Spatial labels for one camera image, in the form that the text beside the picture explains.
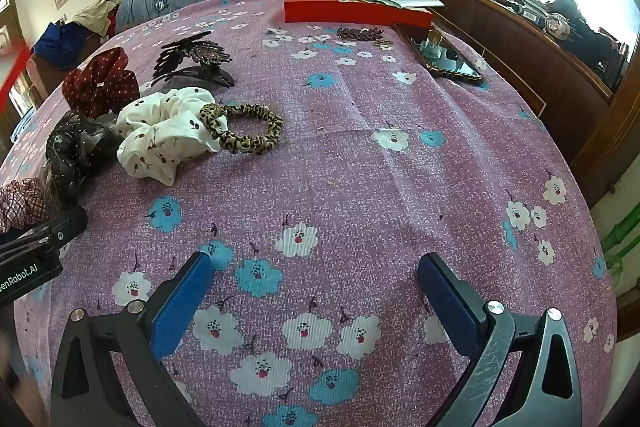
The black smartphone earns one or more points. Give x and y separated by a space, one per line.
445 54

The black sheer dotted scrunchie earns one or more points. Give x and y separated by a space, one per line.
75 152

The blue clothing pile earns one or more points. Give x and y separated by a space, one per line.
60 44

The red polka dot scrunchie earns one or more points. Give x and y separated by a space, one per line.
97 79

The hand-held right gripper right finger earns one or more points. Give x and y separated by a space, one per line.
450 302

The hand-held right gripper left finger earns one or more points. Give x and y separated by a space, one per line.
177 302

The red plaid scrunchie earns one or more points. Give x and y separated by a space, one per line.
22 204

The white cherry print scrunchie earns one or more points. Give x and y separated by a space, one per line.
160 132

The red box lid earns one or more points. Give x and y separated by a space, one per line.
350 11

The leopard print scrunchie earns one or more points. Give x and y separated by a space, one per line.
245 144

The green pipe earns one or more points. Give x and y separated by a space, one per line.
620 242

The brown beaded hair clip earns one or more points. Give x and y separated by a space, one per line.
360 33

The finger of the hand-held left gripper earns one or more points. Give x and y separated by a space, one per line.
60 229

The black leaf hair claw clip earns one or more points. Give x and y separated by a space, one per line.
197 57

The purple floral bedsheet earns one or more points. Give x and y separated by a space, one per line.
380 187

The beige clothing pile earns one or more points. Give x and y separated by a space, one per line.
97 14

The brown wooden headboard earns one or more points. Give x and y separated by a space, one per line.
550 67

